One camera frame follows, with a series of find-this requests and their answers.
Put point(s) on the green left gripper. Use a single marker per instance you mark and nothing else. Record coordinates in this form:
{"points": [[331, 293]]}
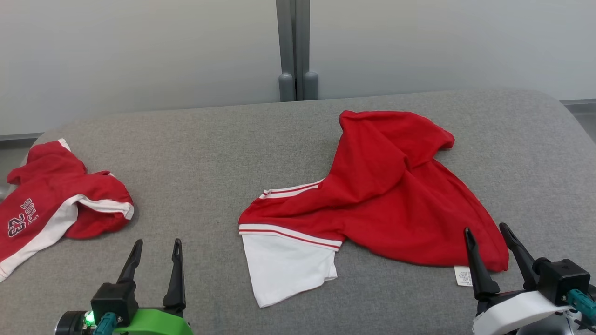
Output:
{"points": [[158, 323]]}

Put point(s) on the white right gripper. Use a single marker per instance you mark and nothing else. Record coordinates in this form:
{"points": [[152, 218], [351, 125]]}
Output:
{"points": [[512, 311]]}

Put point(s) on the red white jersey shirt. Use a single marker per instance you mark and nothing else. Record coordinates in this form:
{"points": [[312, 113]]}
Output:
{"points": [[396, 195]]}

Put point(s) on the red white bulls shorts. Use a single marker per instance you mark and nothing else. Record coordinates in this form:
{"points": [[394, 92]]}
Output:
{"points": [[51, 186]]}

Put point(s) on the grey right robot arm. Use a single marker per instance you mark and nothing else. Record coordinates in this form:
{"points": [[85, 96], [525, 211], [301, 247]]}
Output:
{"points": [[554, 329]]}

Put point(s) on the black round left gripper motor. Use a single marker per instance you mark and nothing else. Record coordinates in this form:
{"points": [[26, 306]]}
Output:
{"points": [[70, 323]]}

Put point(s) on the grey fabric sofa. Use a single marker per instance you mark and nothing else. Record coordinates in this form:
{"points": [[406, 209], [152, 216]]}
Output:
{"points": [[209, 153]]}

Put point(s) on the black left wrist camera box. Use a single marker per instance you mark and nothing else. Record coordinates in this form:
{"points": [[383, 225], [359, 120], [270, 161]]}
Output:
{"points": [[114, 300]]}

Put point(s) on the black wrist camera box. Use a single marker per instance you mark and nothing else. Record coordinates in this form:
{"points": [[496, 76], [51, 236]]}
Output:
{"points": [[561, 279], [114, 300]]}

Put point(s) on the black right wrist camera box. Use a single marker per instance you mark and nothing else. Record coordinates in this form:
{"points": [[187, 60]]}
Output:
{"points": [[561, 279]]}

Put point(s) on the grey partition post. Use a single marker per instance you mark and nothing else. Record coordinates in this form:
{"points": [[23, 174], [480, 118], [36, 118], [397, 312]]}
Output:
{"points": [[293, 46]]}

